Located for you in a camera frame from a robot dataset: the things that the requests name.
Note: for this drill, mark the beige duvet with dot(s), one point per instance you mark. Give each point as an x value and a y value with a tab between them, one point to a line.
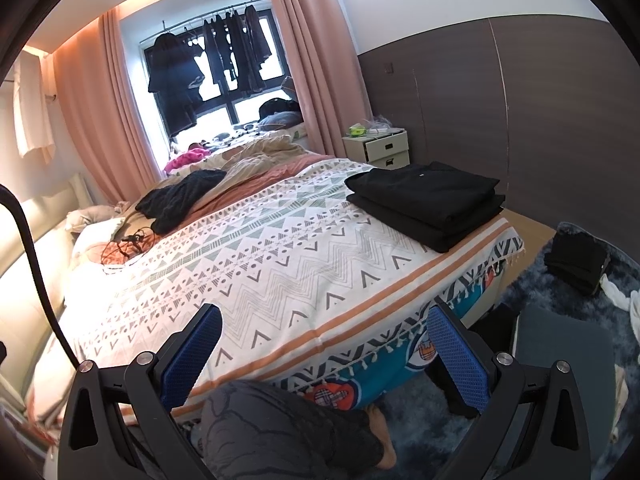
255	152

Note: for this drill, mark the white cloth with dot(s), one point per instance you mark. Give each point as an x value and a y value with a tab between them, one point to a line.
622	305

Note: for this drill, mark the beige padded headboard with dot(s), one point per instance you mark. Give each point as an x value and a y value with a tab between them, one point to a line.
30	230

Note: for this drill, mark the pink cloth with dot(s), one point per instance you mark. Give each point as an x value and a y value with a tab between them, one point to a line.
187	159

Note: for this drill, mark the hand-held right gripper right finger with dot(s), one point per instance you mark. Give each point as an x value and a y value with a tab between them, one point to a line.
457	355

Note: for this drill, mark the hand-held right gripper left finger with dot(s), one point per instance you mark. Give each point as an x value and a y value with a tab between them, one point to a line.
192	355

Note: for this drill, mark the white hanging garment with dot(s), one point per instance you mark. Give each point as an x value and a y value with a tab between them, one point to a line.
32	110

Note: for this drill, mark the white nightstand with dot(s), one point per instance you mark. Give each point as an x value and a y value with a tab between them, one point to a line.
382	149

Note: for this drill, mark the white pillow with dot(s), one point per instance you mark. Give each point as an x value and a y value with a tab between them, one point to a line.
95	235

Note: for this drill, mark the folded black garment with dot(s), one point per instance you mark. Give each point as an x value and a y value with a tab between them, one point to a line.
450	235

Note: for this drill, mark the salmon bed sheet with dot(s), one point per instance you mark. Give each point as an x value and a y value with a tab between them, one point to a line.
295	167

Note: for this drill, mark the stack of black clothes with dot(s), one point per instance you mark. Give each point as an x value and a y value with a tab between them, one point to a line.
575	262

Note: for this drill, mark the black button-up shirt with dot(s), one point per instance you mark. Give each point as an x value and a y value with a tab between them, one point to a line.
425	190

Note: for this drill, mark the person's leg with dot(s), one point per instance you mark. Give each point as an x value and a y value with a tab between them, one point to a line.
280	435

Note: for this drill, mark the blue shaggy rug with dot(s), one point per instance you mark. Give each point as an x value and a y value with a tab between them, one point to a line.
545	290

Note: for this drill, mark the row of dark hanging clothes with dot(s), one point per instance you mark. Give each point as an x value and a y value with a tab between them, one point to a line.
240	45

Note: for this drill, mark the grey cushion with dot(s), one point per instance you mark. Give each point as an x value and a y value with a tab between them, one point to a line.
280	119

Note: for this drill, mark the pink curtain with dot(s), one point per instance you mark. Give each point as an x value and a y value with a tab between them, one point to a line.
315	60
105	110

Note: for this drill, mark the large dark hanging jacket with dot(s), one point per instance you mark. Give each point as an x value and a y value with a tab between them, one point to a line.
175	80

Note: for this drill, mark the black framed window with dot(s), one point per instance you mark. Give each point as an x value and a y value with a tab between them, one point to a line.
227	112

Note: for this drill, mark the black knit garment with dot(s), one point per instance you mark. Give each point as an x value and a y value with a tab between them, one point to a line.
185	197

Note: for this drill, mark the patterned bed blanket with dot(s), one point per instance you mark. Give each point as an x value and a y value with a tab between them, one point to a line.
280	270

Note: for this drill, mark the green container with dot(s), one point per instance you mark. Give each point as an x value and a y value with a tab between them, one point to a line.
358	131

